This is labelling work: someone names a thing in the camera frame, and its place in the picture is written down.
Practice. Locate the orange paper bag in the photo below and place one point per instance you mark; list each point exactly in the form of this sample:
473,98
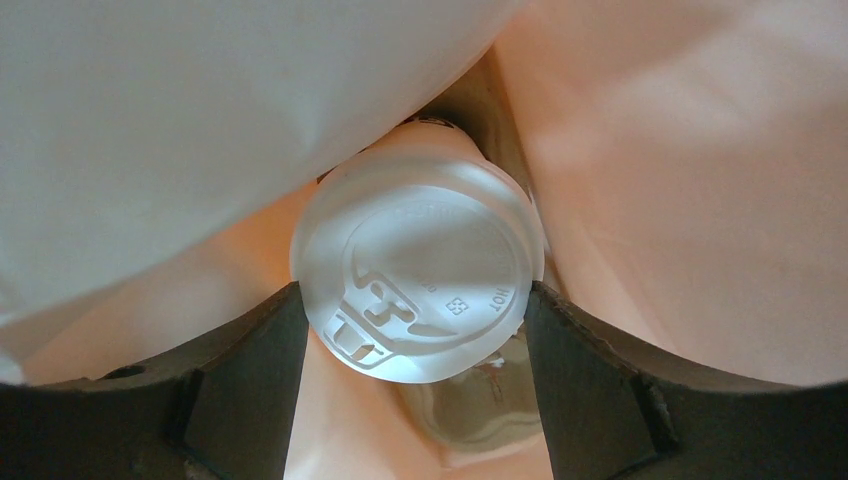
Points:
688,162

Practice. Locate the lidded white coffee cup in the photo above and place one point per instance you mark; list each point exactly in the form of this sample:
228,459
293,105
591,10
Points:
416,257

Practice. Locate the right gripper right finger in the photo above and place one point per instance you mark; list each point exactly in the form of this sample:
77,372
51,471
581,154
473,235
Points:
613,406

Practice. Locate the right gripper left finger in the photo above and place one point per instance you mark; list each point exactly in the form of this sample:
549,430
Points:
220,406

